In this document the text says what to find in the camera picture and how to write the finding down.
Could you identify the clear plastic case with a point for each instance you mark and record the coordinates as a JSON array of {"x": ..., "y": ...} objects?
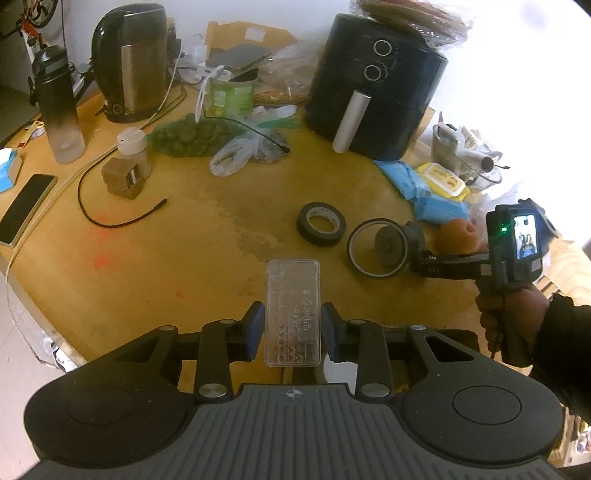
[{"x": 293, "y": 314}]

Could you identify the black cylindrical switch base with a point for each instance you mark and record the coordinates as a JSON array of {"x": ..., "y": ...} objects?
[{"x": 397, "y": 247}]

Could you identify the person's right forearm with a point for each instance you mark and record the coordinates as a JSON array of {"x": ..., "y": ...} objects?
[{"x": 568, "y": 350}]

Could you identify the orange fruit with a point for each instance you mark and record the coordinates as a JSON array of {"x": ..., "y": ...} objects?
[{"x": 455, "y": 235}]

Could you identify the yellow wet wipes pack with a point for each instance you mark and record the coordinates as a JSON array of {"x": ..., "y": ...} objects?
[{"x": 441, "y": 180}]

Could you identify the spice jar white lid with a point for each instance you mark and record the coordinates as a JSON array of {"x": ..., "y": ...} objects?
[{"x": 134, "y": 150}]

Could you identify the bag of green snacks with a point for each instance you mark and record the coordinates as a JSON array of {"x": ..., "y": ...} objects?
[{"x": 189, "y": 136}]

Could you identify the black smartphone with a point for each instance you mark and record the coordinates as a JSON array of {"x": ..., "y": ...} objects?
[{"x": 25, "y": 207}]

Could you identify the black gradient water bottle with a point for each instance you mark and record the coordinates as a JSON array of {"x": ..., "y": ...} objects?
[{"x": 57, "y": 101}]

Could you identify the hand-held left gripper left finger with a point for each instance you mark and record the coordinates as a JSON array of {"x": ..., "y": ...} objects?
[{"x": 254, "y": 330}]

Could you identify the black air fryer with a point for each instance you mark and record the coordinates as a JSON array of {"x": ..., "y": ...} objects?
[{"x": 383, "y": 83}]

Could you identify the green canister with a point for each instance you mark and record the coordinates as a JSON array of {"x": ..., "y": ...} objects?
[{"x": 231, "y": 97}]

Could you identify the white charger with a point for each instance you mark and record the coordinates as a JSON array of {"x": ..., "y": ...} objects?
[{"x": 214, "y": 73}]

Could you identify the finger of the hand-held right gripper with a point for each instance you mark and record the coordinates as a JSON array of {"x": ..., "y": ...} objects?
[
  {"x": 450, "y": 254},
  {"x": 452, "y": 270}
]

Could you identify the black steel kettle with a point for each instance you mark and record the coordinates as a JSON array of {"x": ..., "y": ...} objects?
[{"x": 134, "y": 60}]

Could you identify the bicycle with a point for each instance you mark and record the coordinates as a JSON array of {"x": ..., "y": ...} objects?
[{"x": 37, "y": 21}]

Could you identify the brown block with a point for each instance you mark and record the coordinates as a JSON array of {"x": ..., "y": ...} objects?
[{"x": 121, "y": 177}]

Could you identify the black tape roll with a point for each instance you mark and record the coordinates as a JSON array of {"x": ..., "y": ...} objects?
[{"x": 321, "y": 224}]

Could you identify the blue tissue pack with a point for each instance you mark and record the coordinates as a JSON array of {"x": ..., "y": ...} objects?
[{"x": 9, "y": 170}]

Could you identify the clear plastic bag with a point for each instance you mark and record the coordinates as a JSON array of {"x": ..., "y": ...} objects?
[{"x": 240, "y": 154}]

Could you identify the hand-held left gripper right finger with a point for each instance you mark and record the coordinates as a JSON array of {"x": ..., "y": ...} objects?
[{"x": 330, "y": 334}]

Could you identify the brown envelope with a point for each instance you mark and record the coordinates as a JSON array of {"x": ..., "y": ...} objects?
[{"x": 226, "y": 34}]

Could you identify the person's right hand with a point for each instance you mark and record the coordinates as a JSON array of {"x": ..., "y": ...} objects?
[{"x": 526, "y": 318}]

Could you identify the blue packet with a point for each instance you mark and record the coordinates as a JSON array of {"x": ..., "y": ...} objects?
[{"x": 438, "y": 207}]

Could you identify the silver metal tube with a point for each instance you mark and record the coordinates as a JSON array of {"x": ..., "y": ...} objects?
[{"x": 478, "y": 159}]

